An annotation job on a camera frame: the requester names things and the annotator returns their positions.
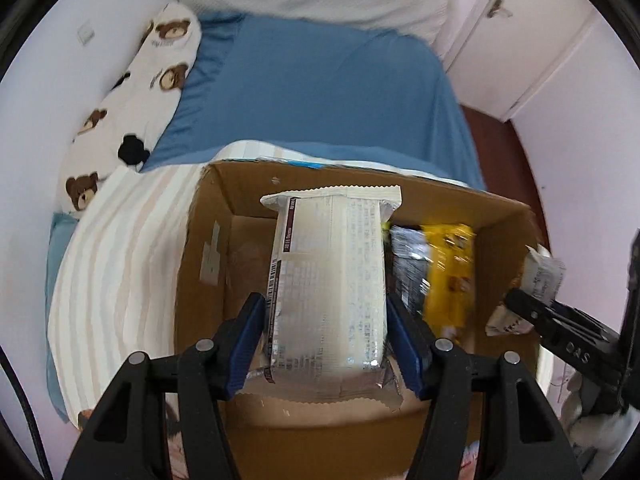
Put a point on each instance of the yellow snack packet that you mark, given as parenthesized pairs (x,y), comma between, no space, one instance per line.
(450,265)

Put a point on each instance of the silver dark snack packet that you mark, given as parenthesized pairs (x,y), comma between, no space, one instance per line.
(407,270)

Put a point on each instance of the wall switch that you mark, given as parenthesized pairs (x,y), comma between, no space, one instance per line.
(86,33)

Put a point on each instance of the crinkled white snack packet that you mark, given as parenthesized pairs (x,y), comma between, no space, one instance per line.
(542,270)

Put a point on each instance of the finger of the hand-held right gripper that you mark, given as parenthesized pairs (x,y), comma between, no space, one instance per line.
(565,340)

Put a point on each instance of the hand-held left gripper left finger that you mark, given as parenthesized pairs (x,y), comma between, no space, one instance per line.
(247,345)

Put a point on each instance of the white cloth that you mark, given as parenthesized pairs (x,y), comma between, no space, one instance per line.
(595,440)

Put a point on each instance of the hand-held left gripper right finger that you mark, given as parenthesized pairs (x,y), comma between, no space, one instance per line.
(405,345)

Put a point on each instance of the cardboard box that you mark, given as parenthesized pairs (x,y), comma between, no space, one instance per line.
(250,200)

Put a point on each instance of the white door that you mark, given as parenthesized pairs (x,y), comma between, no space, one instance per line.
(520,50)

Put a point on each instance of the bear print pillow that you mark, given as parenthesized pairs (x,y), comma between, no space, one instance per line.
(140,95)

